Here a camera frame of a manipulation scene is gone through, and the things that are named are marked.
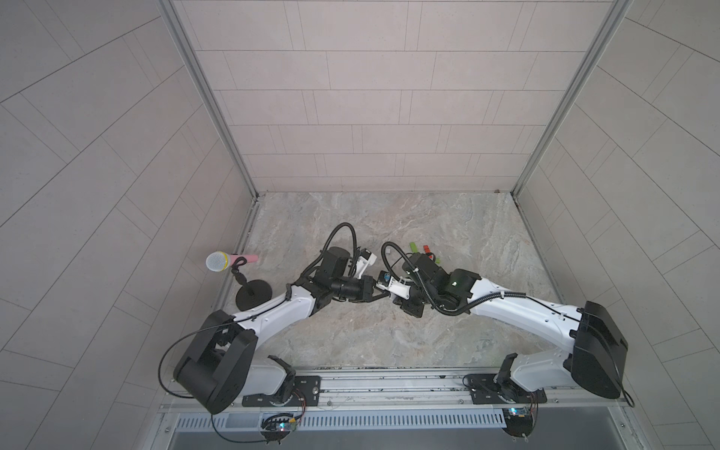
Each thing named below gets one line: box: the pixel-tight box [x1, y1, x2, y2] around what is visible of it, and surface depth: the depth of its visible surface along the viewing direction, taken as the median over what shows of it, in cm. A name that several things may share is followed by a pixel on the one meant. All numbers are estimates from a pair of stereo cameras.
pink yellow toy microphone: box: [205, 251, 259, 272], surface depth 69 cm
